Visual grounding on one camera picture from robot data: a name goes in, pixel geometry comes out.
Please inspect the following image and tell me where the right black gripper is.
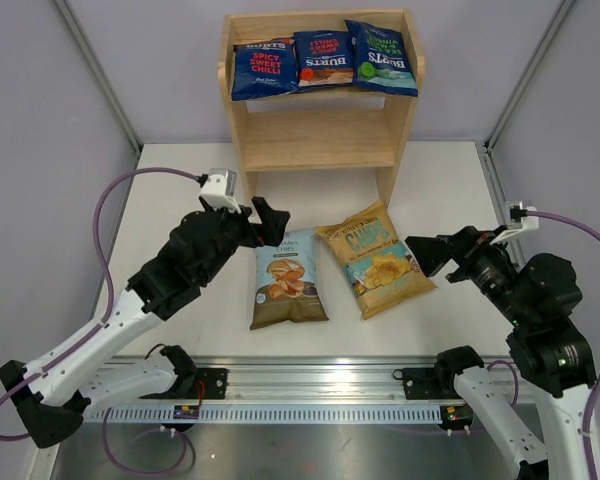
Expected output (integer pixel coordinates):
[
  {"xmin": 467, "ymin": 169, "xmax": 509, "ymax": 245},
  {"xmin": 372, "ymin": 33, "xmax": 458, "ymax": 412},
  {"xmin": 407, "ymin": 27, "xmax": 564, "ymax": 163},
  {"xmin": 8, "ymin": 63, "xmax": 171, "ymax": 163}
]
[{"xmin": 406, "ymin": 223, "xmax": 534, "ymax": 327}]

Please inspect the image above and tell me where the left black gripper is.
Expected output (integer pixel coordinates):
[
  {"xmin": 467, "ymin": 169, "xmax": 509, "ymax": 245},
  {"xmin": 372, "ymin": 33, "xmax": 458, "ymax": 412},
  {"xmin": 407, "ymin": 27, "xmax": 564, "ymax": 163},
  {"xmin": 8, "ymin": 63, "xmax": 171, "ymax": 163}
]
[{"xmin": 198, "ymin": 196, "xmax": 288, "ymax": 284}]

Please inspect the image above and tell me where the yellow kettle chips bag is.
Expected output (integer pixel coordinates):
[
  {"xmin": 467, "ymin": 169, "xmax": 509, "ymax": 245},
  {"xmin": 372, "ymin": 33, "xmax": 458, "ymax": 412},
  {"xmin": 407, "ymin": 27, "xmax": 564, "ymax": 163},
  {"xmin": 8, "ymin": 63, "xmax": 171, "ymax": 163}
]
[{"xmin": 315, "ymin": 200, "xmax": 436, "ymax": 320}]

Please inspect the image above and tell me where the light blue cassava chips bag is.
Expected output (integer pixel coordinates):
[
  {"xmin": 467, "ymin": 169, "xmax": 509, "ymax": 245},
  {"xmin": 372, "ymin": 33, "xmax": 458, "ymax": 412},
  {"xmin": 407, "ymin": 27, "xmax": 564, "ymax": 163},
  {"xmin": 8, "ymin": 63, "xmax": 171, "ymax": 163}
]
[{"xmin": 250, "ymin": 229, "xmax": 329, "ymax": 330}]

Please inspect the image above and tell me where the blue Burts chilli bag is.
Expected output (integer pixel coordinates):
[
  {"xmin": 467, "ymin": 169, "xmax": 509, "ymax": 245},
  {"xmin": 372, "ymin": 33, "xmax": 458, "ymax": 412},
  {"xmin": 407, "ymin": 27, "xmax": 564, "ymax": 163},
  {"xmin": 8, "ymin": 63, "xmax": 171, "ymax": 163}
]
[
  {"xmin": 231, "ymin": 37, "xmax": 299, "ymax": 101},
  {"xmin": 293, "ymin": 30, "xmax": 354, "ymax": 91}
]

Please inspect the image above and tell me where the blue green Burts vinegar bag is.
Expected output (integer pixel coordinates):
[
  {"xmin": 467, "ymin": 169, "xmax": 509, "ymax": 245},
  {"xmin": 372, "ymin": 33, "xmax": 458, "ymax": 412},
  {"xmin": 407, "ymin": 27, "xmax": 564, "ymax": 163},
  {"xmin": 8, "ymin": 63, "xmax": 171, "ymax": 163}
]
[{"xmin": 345, "ymin": 19, "xmax": 418, "ymax": 97}]

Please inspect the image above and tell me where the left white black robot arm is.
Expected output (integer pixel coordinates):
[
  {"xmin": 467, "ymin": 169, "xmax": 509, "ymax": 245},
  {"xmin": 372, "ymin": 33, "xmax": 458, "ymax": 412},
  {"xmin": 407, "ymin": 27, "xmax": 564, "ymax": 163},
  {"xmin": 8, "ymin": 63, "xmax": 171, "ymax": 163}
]
[{"xmin": 0, "ymin": 197, "xmax": 290, "ymax": 449}]

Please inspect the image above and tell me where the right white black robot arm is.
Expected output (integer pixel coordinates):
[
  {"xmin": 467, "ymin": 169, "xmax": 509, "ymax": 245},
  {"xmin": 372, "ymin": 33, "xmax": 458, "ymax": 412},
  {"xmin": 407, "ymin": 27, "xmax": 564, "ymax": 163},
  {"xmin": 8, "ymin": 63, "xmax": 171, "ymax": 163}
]
[{"xmin": 406, "ymin": 218, "xmax": 600, "ymax": 479}]

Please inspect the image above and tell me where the wooden two-tier shelf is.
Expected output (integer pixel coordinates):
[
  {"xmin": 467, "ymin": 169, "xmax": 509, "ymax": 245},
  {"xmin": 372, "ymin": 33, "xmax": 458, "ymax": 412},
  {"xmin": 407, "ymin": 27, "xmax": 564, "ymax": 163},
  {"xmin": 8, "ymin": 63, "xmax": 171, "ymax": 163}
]
[{"xmin": 217, "ymin": 8, "xmax": 426, "ymax": 202}]

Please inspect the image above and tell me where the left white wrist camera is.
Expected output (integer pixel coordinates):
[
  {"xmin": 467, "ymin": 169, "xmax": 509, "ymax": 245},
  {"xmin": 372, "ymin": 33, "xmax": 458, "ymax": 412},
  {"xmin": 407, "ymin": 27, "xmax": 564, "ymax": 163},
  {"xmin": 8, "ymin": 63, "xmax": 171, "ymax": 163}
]
[{"xmin": 199, "ymin": 168, "xmax": 240, "ymax": 213}]

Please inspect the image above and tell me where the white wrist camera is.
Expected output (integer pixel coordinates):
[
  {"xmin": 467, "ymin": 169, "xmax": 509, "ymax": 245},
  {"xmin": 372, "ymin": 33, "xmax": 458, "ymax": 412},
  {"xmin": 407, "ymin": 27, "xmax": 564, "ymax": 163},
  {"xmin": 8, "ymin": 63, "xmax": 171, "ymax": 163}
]
[
  {"xmin": 490, "ymin": 201, "xmax": 539, "ymax": 245},
  {"xmin": 199, "ymin": 168, "xmax": 240, "ymax": 213}
]

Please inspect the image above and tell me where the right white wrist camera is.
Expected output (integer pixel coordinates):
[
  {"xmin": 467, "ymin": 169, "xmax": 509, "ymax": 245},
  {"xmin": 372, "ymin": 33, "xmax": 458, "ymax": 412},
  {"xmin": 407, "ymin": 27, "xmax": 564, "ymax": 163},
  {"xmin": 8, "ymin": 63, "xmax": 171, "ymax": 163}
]
[{"xmin": 490, "ymin": 201, "xmax": 539, "ymax": 245}]

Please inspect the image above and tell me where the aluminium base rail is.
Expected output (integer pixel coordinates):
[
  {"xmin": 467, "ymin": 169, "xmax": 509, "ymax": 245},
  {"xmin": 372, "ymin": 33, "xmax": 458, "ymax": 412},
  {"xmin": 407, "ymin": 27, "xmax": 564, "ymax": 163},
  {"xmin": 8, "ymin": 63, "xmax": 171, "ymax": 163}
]
[{"xmin": 47, "ymin": 355, "xmax": 591, "ymax": 426}]

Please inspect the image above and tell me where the right aluminium frame post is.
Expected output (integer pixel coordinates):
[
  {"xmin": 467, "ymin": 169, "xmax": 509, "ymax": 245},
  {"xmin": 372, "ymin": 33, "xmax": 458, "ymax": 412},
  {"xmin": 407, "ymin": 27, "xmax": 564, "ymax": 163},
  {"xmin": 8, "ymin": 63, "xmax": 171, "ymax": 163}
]
[{"xmin": 484, "ymin": 0, "xmax": 578, "ymax": 154}]

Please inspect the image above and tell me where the aluminium frame post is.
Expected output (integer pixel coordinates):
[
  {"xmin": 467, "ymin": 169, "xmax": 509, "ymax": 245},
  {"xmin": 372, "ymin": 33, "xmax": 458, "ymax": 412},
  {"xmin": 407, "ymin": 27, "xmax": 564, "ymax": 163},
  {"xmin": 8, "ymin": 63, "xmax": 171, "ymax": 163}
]
[
  {"xmin": 51, "ymin": 0, "xmax": 143, "ymax": 158},
  {"xmin": 484, "ymin": 0, "xmax": 578, "ymax": 154}
]

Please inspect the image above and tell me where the left aluminium frame post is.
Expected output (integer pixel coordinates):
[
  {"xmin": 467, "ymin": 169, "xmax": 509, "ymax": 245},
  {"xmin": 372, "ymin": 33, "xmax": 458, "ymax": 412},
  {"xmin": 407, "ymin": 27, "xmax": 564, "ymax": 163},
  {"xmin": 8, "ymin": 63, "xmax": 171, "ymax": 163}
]
[{"xmin": 51, "ymin": 0, "xmax": 143, "ymax": 158}]

